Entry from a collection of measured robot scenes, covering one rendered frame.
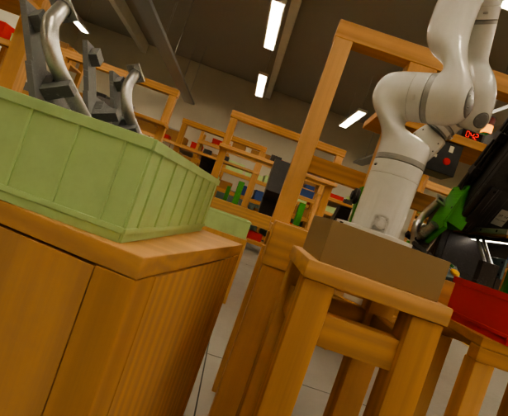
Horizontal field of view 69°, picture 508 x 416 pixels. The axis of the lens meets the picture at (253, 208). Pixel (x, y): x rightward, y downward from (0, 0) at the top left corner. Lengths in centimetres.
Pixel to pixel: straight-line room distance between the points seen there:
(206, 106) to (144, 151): 1125
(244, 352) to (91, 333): 76
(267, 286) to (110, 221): 73
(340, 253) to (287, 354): 24
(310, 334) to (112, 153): 53
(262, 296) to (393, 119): 67
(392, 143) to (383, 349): 47
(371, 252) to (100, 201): 55
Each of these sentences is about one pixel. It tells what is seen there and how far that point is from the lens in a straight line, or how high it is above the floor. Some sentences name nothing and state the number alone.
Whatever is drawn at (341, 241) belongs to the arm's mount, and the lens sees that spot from 82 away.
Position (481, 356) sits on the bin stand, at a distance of 111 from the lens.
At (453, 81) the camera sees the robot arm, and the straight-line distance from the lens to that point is 99.
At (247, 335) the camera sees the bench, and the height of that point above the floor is 51.
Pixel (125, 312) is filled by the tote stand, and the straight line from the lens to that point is 59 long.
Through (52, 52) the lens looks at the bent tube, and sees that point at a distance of 81.
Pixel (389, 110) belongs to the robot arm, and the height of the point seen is 125.
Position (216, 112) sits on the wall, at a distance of 1178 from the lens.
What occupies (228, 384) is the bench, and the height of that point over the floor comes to 34.
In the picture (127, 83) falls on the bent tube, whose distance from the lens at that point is 113.
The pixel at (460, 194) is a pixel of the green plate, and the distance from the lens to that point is 165.
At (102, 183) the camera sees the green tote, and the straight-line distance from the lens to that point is 62.
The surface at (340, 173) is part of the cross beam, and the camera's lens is 196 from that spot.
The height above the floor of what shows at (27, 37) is 107.
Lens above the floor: 91
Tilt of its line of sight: level
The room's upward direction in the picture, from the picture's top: 19 degrees clockwise
